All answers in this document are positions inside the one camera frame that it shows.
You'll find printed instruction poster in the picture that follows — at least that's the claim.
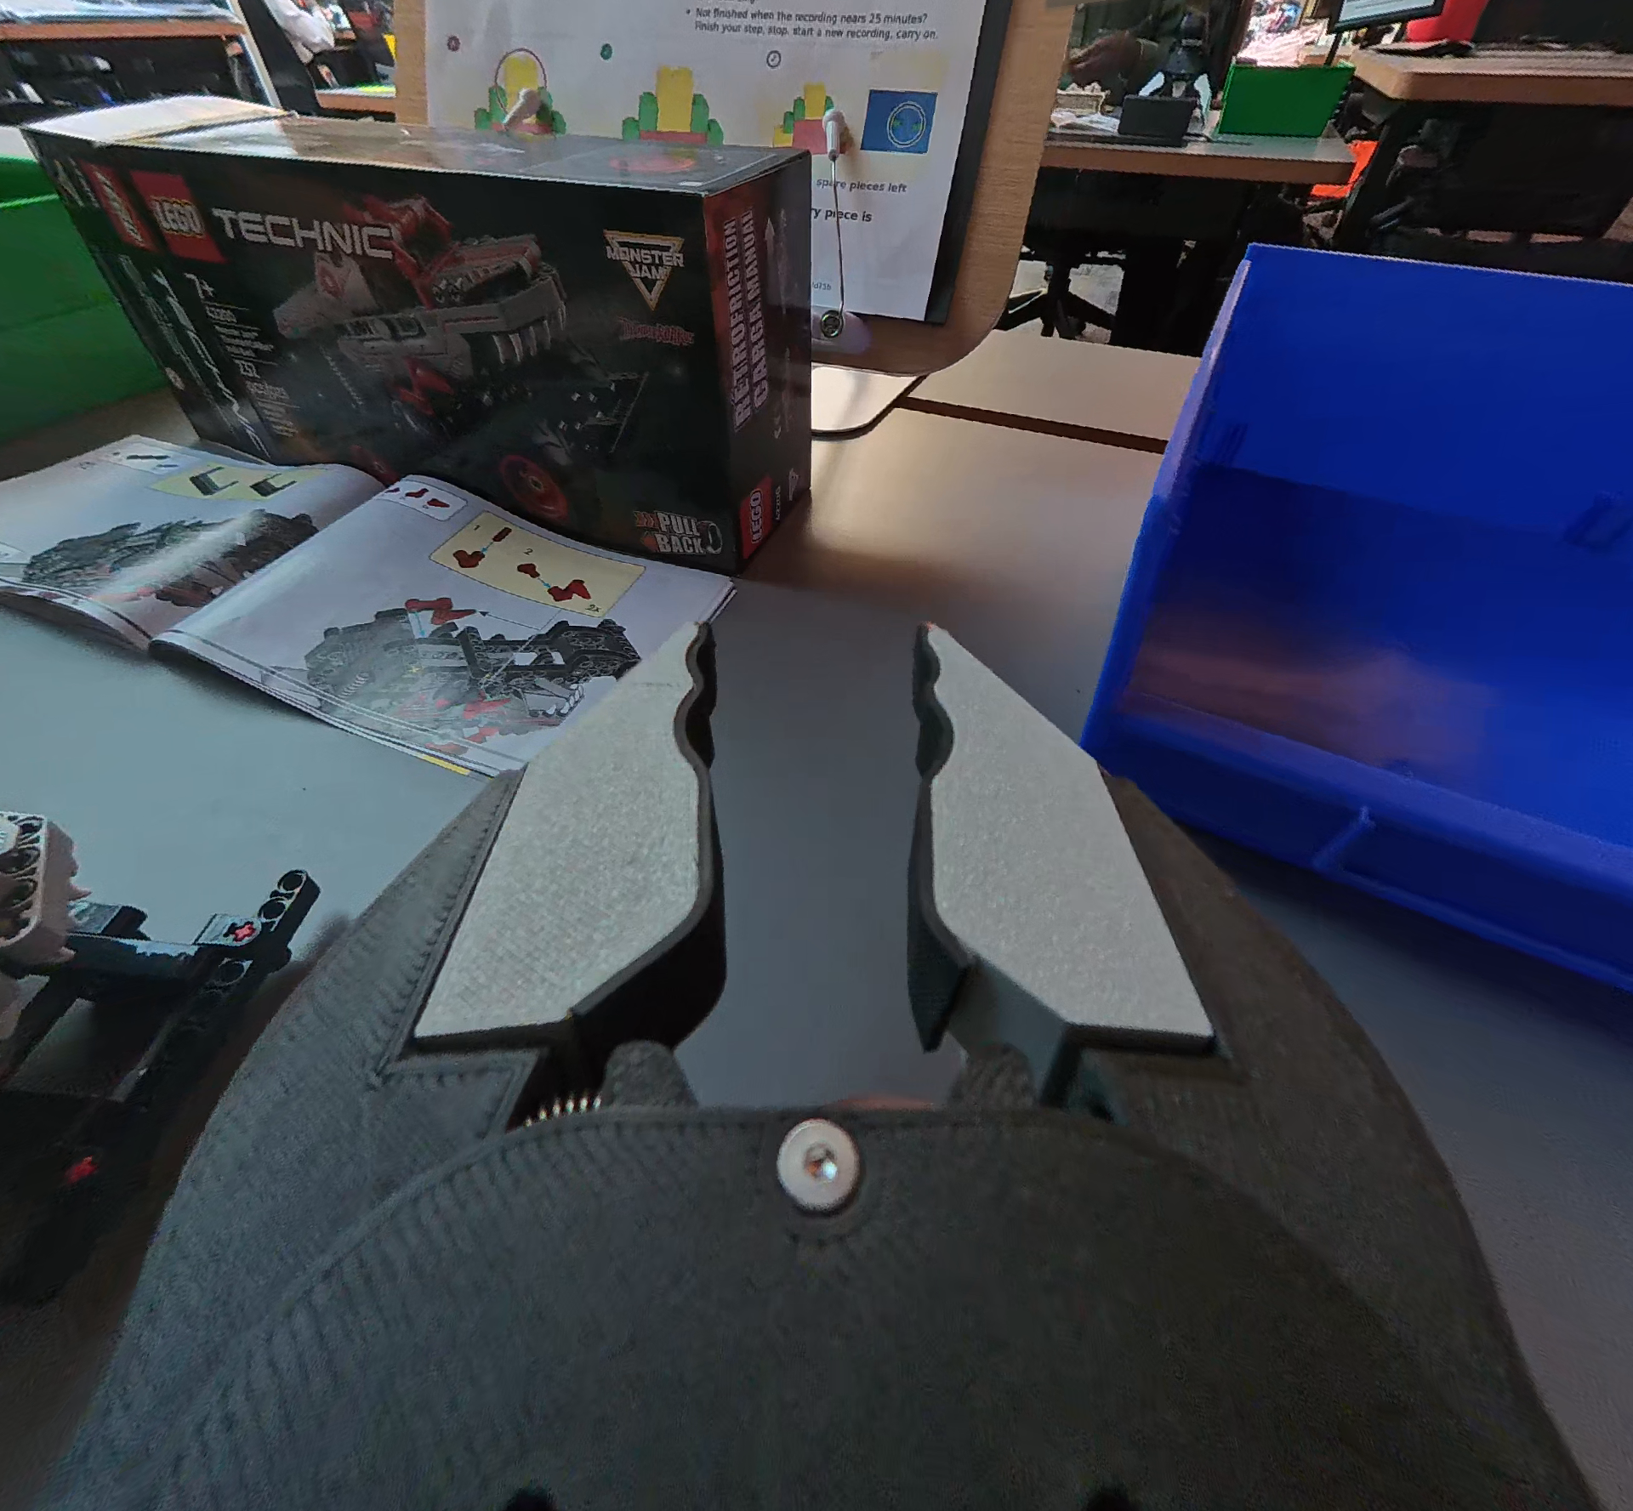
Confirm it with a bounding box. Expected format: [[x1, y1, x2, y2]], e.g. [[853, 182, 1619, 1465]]
[[424, 0, 1016, 322]]

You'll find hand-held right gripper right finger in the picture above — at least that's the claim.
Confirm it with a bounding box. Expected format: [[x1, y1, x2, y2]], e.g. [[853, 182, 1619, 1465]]
[[908, 624, 1215, 1098]]

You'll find cluttered background desk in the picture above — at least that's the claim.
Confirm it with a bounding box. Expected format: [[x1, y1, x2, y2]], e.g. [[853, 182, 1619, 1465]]
[[0, 16, 251, 109]]

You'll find wooden edged background desk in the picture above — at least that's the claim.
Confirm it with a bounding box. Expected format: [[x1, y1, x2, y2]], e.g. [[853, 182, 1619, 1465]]
[[1346, 45, 1633, 251]]

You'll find black lego set box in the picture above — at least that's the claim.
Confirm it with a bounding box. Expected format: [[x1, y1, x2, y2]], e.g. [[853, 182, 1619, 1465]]
[[21, 114, 815, 574]]

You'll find long background desk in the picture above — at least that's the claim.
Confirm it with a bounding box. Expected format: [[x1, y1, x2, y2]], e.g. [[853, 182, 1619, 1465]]
[[1040, 126, 1356, 353]]

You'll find green plastic bin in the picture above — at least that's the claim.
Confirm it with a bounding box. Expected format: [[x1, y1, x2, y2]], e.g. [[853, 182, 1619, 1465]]
[[0, 156, 173, 448]]

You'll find red chair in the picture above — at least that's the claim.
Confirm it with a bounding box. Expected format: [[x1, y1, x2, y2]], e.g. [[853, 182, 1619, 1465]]
[[1403, 0, 1514, 52]]

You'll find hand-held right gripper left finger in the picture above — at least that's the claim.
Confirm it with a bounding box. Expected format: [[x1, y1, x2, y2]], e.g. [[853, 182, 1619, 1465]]
[[410, 624, 727, 1046]]

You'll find partly built lego truck model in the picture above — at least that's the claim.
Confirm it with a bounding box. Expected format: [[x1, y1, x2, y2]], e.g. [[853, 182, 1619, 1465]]
[[0, 813, 324, 1302]]

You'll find white cable with clip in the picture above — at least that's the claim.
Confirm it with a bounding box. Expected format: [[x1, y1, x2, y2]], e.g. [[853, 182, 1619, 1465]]
[[817, 111, 855, 346]]

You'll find blue plastic bin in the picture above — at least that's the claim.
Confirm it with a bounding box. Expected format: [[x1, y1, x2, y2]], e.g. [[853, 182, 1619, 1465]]
[[1081, 244, 1633, 991]]

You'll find open instruction booklet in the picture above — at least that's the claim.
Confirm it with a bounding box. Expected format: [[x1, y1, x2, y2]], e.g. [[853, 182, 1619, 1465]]
[[0, 436, 737, 780]]

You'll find small green bin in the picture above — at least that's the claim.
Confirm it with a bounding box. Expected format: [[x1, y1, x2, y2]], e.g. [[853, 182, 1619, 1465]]
[[1215, 62, 1356, 138]]

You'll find instruction poster board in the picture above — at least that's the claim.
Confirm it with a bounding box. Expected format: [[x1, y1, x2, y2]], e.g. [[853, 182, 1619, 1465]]
[[389, 0, 1076, 377]]

